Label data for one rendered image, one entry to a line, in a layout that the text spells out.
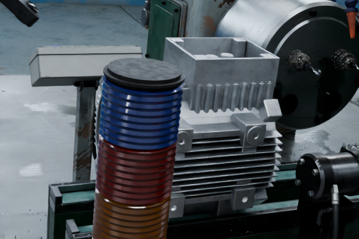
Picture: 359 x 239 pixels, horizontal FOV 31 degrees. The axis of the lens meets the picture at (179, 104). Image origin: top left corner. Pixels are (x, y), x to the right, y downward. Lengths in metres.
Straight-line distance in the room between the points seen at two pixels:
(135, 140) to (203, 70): 0.34
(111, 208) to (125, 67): 0.11
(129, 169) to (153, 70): 0.07
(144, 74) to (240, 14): 0.79
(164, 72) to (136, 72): 0.02
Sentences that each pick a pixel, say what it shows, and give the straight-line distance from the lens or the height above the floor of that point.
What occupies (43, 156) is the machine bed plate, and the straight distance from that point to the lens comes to 1.29.
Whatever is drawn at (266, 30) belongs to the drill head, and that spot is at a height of 1.11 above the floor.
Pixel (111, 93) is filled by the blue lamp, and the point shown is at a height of 1.20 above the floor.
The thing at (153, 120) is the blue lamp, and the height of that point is 1.19.
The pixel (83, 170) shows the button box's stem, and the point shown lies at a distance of 1.09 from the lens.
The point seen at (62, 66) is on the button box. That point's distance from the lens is 1.00.
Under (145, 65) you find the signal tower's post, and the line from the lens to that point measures 0.47.
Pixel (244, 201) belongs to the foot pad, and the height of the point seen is 0.97.
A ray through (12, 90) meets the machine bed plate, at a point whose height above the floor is 0.80.
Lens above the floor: 1.36
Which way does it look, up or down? 20 degrees down
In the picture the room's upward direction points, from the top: 6 degrees clockwise
